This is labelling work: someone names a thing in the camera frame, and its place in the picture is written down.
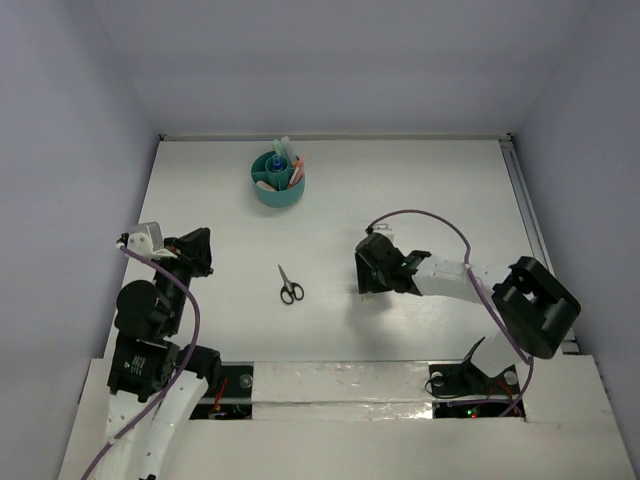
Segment black handled scissors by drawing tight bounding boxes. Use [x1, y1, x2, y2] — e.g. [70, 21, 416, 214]
[278, 265, 305, 305]

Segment small blue-capped glue bottle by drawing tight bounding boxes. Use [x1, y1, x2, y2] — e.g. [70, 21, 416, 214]
[271, 154, 283, 172]

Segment red thin pen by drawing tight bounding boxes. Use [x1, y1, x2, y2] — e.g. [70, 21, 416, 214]
[287, 155, 305, 189]

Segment pink eraser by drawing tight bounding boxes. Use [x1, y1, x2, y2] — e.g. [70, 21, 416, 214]
[256, 181, 276, 192]

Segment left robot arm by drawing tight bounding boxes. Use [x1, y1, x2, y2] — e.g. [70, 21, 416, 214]
[84, 222, 221, 479]

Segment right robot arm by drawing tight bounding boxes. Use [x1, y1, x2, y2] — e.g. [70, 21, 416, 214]
[355, 232, 581, 399]

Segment teal round desk organizer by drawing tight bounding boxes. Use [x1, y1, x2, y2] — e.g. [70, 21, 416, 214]
[250, 151, 306, 208]

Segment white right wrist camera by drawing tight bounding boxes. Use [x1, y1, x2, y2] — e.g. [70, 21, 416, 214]
[365, 223, 394, 241]

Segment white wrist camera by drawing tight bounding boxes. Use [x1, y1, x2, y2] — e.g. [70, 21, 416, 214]
[116, 222, 176, 260]
[365, 223, 394, 241]

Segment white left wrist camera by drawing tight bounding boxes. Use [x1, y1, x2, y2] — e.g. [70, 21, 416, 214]
[116, 222, 176, 260]

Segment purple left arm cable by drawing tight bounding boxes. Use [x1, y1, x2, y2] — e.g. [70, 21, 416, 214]
[79, 244, 202, 480]

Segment aluminium side rail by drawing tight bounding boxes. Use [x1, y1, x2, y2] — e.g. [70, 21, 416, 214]
[499, 138, 582, 355]

